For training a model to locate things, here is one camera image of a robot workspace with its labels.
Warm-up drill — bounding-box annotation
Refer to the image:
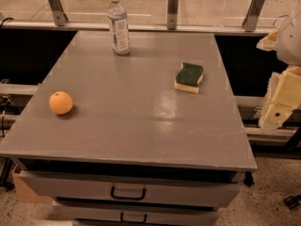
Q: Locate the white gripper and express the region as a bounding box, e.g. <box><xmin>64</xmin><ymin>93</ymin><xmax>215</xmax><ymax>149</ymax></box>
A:
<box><xmin>256</xmin><ymin>3</ymin><xmax>301</xmax><ymax>129</ymax></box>

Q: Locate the blue plastic water bottle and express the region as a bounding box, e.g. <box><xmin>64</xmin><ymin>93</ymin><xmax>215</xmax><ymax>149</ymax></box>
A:
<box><xmin>107</xmin><ymin>0</ymin><xmax>130</xmax><ymax>56</ymax></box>

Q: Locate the green yellow sponge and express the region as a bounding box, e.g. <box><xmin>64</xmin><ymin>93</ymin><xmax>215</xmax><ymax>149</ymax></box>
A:
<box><xmin>174</xmin><ymin>62</ymin><xmax>204</xmax><ymax>94</ymax></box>

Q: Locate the orange fruit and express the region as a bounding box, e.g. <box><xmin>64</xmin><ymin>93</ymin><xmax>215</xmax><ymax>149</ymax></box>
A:
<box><xmin>49</xmin><ymin>91</ymin><xmax>73</xmax><ymax>115</ymax></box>

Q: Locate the grey lower drawer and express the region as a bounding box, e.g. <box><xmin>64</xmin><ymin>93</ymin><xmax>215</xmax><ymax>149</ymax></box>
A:
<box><xmin>53</xmin><ymin>202</ymin><xmax>218</xmax><ymax>226</ymax></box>

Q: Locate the grey drawer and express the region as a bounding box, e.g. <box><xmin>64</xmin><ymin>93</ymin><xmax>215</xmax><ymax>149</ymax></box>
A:
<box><xmin>20</xmin><ymin>170</ymin><xmax>239</xmax><ymax>207</ymax></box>
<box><xmin>53</xmin><ymin>202</ymin><xmax>218</xmax><ymax>226</ymax></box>

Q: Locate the grey upper drawer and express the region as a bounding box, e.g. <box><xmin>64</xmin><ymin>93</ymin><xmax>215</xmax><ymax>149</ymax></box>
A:
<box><xmin>20</xmin><ymin>170</ymin><xmax>239</xmax><ymax>207</ymax></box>

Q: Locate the right metal railing bracket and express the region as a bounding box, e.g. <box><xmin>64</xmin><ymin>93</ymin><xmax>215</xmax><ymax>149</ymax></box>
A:
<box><xmin>242</xmin><ymin>0</ymin><xmax>265</xmax><ymax>32</ymax></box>

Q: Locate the metal railing bracket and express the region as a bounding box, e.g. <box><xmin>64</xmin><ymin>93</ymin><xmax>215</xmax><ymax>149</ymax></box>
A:
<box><xmin>166</xmin><ymin>0</ymin><xmax>179</xmax><ymax>30</ymax></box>
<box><xmin>48</xmin><ymin>0</ymin><xmax>68</xmax><ymax>26</ymax></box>
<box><xmin>242</xmin><ymin>0</ymin><xmax>265</xmax><ymax>32</ymax></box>

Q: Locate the middle metal railing bracket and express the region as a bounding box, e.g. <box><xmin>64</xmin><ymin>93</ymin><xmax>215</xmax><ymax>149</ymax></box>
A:
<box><xmin>166</xmin><ymin>0</ymin><xmax>179</xmax><ymax>30</ymax></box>

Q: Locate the black upper drawer handle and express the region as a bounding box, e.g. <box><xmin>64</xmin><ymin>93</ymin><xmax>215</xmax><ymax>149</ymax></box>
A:
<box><xmin>110</xmin><ymin>186</ymin><xmax>146</xmax><ymax>202</ymax></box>

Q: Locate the black drawer handle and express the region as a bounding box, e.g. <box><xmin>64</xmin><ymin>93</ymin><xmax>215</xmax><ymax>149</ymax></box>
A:
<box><xmin>119</xmin><ymin>213</ymin><xmax>148</xmax><ymax>223</ymax></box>
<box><xmin>110</xmin><ymin>186</ymin><xmax>146</xmax><ymax>202</ymax></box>

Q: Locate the black lower drawer handle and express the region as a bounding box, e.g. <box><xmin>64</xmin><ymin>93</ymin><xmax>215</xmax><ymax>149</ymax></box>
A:
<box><xmin>119</xmin><ymin>213</ymin><xmax>148</xmax><ymax>223</ymax></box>

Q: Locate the left metal railing bracket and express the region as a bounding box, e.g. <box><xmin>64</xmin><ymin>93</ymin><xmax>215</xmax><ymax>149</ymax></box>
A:
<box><xmin>48</xmin><ymin>0</ymin><xmax>68</xmax><ymax>26</ymax></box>

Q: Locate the black cable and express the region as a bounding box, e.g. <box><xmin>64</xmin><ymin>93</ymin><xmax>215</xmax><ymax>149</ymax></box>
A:
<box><xmin>0</xmin><ymin>16</ymin><xmax>15</xmax><ymax>29</ymax></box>

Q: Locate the horizontal metal rail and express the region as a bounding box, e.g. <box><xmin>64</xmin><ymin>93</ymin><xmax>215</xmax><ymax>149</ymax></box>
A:
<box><xmin>2</xmin><ymin>20</ymin><xmax>274</xmax><ymax>36</ymax></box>

